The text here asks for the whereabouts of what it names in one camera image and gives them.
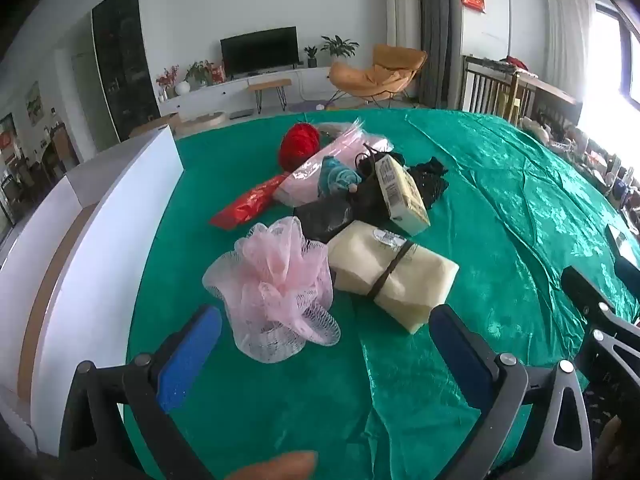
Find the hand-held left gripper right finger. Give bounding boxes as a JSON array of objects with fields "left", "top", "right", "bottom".
[{"left": 428, "top": 304, "right": 593, "bottom": 480}]

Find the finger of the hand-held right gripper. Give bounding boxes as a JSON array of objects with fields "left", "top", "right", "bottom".
[
  {"left": 614, "top": 256, "right": 640, "bottom": 293},
  {"left": 561, "top": 265, "right": 617, "bottom": 313}
]

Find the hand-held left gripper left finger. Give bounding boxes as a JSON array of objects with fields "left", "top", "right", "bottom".
[{"left": 59, "top": 304, "right": 223, "bottom": 480}]

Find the pink mesh bath sponge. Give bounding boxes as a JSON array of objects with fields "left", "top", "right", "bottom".
[{"left": 202, "top": 216, "right": 342, "bottom": 364}]

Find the white storage box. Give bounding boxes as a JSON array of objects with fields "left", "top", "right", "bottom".
[{"left": 0, "top": 127, "right": 185, "bottom": 456}]

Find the cream cloth bundle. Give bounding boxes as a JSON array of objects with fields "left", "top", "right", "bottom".
[{"left": 326, "top": 220, "right": 460, "bottom": 335}]

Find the red foil packet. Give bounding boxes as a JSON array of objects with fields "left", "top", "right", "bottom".
[{"left": 209, "top": 174, "right": 291, "bottom": 231}]

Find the cream labelled box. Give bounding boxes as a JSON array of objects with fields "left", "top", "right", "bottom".
[{"left": 375, "top": 154, "right": 432, "bottom": 237}]

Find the black lace cloth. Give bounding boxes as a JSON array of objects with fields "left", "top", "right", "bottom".
[{"left": 407, "top": 156, "right": 450, "bottom": 211}]

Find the black plastic bag roll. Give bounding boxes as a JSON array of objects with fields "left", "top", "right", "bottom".
[{"left": 293, "top": 180, "right": 396, "bottom": 243}]

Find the brown strap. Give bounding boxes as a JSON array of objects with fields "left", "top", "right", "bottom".
[{"left": 354, "top": 143, "right": 396, "bottom": 181}]

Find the pink plastic bag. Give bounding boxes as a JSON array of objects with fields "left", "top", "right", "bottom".
[{"left": 274, "top": 119, "right": 396, "bottom": 208}]

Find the teal yarn doll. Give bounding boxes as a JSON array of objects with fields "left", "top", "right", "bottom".
[{"left": 318, "top": 156, "right": 362, "bottom": 197}]

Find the red yarn ball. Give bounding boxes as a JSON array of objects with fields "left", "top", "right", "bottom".
[{"left": 279, "top": 123, "right": 321, "bottom": 173}]

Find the person's right hand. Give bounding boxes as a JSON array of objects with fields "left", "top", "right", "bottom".
[{"left": 597, "top": 417, "right": 627, "bottom": 480}]

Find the person's left hand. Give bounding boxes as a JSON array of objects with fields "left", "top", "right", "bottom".
[{"left": 224, "top": 451, "right": 319, "bottom": 480}]

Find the small white flat box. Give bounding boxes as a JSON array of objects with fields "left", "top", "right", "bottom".
[{"left": 606, "top": 223, "right": 639, "bottom": 256}]

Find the green tablecloth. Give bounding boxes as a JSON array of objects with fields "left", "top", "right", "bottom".
[{"left": 125, "top": 107, "right": 640, "bottom": 480}]

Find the wooden railed crib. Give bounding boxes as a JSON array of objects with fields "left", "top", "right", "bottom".
[{"left": 461, "top": 55, "right": 583, "bottom": 126}]

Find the white sheer curtain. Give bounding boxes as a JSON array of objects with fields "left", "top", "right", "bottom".
[{"left": 544, "top": 0, "right": 596, "bottom": 96}]

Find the white television cabinet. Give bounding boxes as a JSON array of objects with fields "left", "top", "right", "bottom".
[{"left": 159, "top": 65, "right": 346, "bottom": 118}]

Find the silver foil packet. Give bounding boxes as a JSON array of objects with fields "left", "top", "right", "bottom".
[{"left": 315, "top": 122, "right": 352, "bottom": 141}]

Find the red flower bouquet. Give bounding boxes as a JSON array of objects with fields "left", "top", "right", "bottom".
[{"left": 156, "top": 65, "right": 181, "bottom": 100}]

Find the green leafy plant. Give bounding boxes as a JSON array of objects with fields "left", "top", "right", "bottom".
[{"left": 184, "top": 60, "right": 216, "bottom": 88}]

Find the wooden bench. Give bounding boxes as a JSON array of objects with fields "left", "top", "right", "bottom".
[{"left": 246, "top": 78, "right": 292, "bottom": 113}]

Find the grey curtain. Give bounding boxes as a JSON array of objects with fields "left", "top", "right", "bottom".
[{"left": 404, "top": 0, "right": 463, "bottom": 110}]

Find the orange lounge chair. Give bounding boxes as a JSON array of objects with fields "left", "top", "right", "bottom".
[{"left": 327, "top": 44, "right": 428, "bottom": 108}]

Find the tall black cabinet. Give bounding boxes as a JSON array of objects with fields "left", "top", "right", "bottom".
[{"left": 91, "top": 0, "right": 162, "bottom": 143}]

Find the black television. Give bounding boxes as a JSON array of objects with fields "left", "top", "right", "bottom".
[{"left": 220, "top": 26, "right": 301, "bottom": 80}]

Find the white standing air conditioner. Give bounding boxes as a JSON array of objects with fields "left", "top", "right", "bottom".
[{"left": 384, "top": 0, "right": 422, "bottom": 51}]

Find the large potted plant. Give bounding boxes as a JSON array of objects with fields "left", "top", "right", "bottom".
[{"left": 321, "top": 35, "right": 360, "bottom": 67}]

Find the framed wall picture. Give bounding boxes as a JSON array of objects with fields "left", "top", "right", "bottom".
[{"left": 25, "top": 81, "right": 43, "bottom": 126}]

